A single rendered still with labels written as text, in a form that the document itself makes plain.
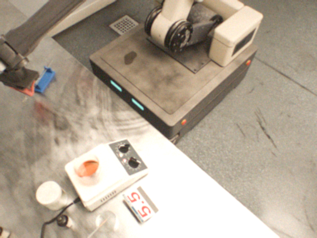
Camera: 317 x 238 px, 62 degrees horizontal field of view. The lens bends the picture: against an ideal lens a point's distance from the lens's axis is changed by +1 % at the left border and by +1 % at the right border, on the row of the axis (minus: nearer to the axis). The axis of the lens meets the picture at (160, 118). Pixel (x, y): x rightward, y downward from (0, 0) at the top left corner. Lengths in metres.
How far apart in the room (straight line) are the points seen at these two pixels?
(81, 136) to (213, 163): 0.99
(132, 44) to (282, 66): 1.19
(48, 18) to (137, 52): 1.00
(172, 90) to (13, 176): 0.89
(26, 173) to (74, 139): 0.17
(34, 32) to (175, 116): 0.84
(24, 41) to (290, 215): 1.52
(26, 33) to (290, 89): 1.82
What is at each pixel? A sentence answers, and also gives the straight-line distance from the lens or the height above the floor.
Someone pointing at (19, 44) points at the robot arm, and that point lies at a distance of 0.76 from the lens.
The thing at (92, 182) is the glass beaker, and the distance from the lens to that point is 0.70.
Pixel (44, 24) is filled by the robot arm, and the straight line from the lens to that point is 0.70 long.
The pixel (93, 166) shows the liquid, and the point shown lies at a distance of 0.70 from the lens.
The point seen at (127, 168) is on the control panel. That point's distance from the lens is 0.75.
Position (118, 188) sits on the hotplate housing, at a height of 0.80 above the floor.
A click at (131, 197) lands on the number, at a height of 0.78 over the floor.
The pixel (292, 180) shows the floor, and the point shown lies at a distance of 1.80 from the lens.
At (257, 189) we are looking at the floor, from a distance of 1.69.
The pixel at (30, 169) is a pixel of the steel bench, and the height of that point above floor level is 0.75.
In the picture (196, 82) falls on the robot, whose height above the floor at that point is 0.36.
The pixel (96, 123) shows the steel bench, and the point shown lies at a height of 0.75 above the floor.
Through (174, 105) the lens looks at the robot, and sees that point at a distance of 1.39.
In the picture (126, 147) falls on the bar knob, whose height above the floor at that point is 0.81.
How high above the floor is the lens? 1.51
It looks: 59 degrees down
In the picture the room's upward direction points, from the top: 3 degrees clockwise
